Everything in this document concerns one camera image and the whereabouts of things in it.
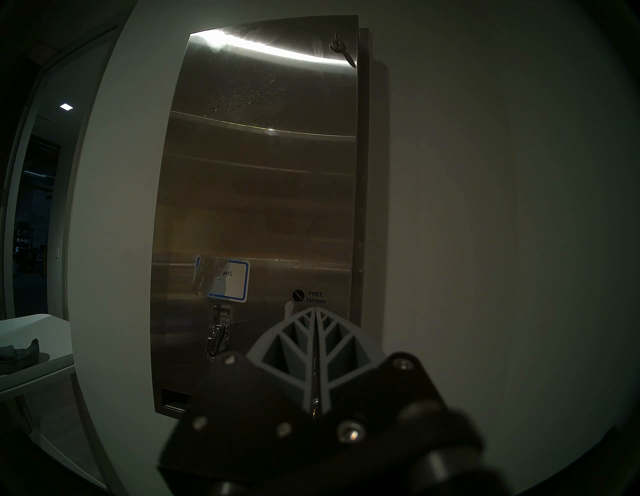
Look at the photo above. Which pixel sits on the small printed dispenser label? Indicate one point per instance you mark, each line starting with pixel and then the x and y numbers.
pixel 312 296

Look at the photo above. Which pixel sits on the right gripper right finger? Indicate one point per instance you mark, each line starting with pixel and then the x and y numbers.
pixel 370 395

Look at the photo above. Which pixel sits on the grey cloth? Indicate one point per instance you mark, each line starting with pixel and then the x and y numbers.
pixel 17 356

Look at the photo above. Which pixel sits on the metal dispenser lever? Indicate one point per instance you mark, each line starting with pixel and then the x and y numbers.
pixel 288 309
pixel 218 330

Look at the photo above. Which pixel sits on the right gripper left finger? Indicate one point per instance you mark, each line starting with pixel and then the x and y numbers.
pixel 250 410

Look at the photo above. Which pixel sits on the stainless steel wall dispenser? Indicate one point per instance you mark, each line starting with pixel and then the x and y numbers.
pixel 260 175

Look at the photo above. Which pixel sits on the white table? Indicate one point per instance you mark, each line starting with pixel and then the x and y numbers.
pixel 30 330

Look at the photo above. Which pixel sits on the brass dispenser top key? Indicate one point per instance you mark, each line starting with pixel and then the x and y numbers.
pixel 340 47

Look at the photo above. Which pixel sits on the white blue-edged sticker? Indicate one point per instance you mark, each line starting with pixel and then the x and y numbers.
pixel 225 277

